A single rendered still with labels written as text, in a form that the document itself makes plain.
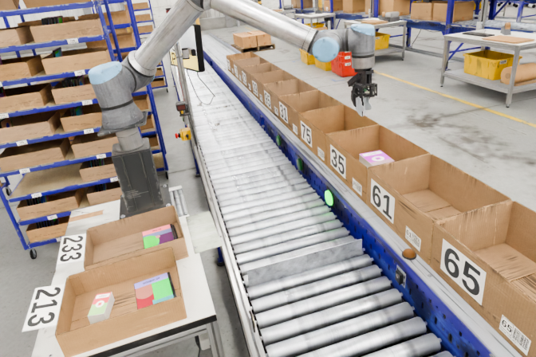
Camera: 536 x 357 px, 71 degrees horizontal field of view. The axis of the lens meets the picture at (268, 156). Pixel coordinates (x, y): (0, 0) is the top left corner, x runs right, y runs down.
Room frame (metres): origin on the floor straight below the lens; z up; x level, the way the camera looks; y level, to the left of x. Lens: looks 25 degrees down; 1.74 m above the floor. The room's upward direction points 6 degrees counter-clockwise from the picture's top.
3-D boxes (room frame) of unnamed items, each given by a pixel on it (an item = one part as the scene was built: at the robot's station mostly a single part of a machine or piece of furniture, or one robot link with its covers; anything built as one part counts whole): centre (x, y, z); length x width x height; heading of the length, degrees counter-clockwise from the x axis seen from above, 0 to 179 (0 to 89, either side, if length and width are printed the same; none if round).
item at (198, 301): (1.34, 0.65, 0.74); 1.00 x 0.58 x 0.03; 16
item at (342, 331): (0.84, -0.17, 0.72); 0.52 x 0.05 x 0.05; 103
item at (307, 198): (1.60, 0.01, 0.72); 0.52 x 0.05 x 0.05; 103
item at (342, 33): (1.57, -0.31, 1.50); 0.12 x 0.12 x 0.09; 70
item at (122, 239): (1.33, 0.59, 0.80); 0.38 x 0.28 x 0.10; 109
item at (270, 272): (1.13, -0.10, 0.76); 0.46 x 0.01 x 0.09; 103
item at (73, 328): (1.02, 0.55, 0.80); 0.38 x 0.28 x 0.10; 107
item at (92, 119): (2.71, 1.22, 0.99); 0.40 x 0.30 x 0.10; 100
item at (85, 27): (2.71, 1.22, 1.59); 0.40 x 0.30 x 0.10; 104
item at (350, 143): (1.53, -0.48, 0.96); 0.39 x 0.29 x 0.17; 13
